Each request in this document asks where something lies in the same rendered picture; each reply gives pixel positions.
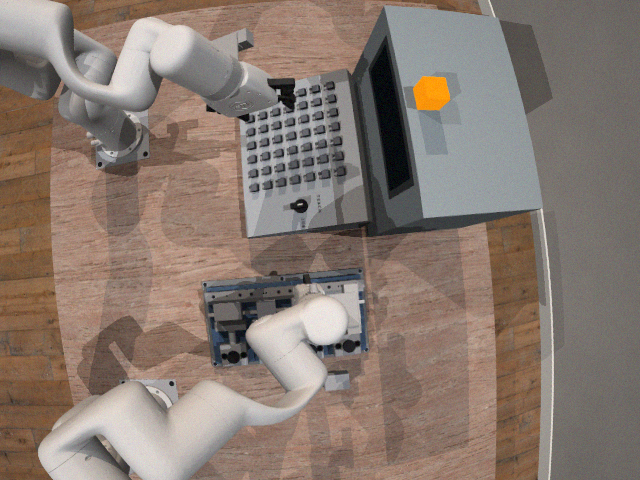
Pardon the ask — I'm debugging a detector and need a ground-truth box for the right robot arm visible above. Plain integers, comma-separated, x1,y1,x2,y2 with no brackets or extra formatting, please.
38,283,362,480

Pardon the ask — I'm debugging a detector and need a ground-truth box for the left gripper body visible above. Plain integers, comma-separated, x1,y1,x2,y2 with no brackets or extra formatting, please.
200,61,278,118

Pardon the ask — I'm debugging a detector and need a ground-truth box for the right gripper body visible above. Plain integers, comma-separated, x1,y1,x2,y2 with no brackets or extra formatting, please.
294,283,325,303

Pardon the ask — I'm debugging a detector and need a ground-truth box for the grey cabinet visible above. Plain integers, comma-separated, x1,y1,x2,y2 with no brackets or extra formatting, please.
240,6,543,239

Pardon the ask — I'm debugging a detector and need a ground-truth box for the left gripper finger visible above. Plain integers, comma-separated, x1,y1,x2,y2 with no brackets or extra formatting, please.
206,104,249,122
267,78,296,110

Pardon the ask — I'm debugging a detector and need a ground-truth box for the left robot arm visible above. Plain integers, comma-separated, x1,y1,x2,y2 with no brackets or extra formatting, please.
0,0,254,158

